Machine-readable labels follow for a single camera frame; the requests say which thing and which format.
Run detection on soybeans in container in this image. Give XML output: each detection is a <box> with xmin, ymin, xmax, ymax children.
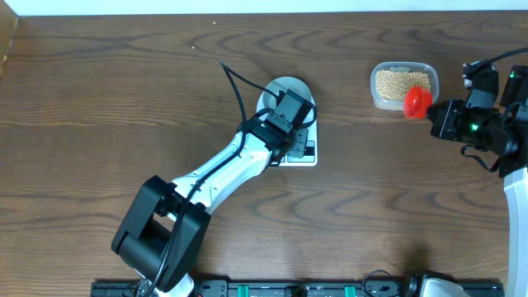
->
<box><xmin>375</xmin><ymin>70</ymin><xmax>431</xmax><ymax>101</ymax></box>

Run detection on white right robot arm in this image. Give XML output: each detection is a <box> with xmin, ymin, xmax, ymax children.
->
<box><xmin>427</xmin><ymin>61</ymin><xmax>527</xmax><ymax>296</ymax></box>

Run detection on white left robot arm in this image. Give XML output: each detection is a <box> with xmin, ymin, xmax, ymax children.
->
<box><xmin>111</xmin><ymin>117</ymin><xmax>317</xmax><ymax>296</ymax></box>

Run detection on clear plastic container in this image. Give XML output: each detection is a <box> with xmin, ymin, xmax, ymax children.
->
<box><xmin>370</xmin><ymin>62</ymin><xmax>440</xmax><ymax>111</ymax></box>

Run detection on red plastic measuring scoop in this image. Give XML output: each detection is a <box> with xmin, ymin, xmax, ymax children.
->
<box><xmin>403</xmin><ymin>86</ymin><xmax>432</xmax><ymax>120</ymax></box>

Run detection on white digital kitchen scale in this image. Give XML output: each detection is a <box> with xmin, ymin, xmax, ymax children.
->
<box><xmin>257</xmin><ymin>93</ymin><xmax>318</xmax><ymax>167</ymax></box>

